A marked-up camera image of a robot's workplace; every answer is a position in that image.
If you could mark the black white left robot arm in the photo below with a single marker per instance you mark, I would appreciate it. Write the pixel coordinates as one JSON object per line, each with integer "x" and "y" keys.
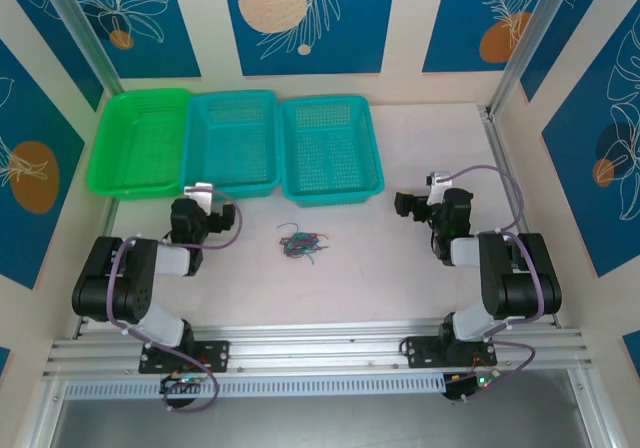
{"x": 125, "y": 288}

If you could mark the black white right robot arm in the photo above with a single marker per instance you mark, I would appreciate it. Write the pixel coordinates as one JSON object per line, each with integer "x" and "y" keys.
{"x": 520, "y": 283}

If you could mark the teal plastic basket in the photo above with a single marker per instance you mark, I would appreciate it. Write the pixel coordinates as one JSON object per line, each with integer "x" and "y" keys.
{"x": 230, "y": 143}
{"x": 330, "y": 148}

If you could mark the green plastic basket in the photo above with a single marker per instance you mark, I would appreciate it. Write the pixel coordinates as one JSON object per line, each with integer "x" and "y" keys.
{"x": 135, "y": 143}

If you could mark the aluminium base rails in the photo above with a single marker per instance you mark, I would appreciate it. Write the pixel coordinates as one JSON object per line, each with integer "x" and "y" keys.
{"x": 320, "y": 343}

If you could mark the grey metal sheet panel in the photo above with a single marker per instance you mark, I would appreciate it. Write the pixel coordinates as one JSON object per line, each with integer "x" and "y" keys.
{"x": 320, "y": 428}

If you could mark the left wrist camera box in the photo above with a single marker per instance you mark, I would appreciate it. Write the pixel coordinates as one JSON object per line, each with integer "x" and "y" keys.
{"x": 200, "y": 193}

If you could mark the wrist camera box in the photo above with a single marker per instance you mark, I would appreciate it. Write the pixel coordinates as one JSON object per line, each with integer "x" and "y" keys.
{"x": 440, "y": 180}
{"x": 200, "y": 193}

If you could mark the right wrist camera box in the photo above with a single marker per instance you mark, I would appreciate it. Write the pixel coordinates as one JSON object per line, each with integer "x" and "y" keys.
{"x": 440, "y": 180}

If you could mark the aluminium frame post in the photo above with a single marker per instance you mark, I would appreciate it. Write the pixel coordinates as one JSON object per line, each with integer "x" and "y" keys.
{"x": 80, "y": 33}
{"x": 530, "y": 38}

